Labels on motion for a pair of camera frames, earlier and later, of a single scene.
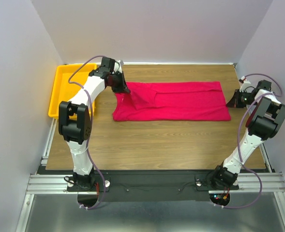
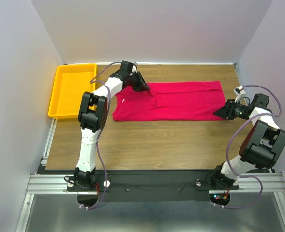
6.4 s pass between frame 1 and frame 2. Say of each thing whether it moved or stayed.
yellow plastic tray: stayed
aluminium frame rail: stayed
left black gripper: moved
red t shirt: stayed
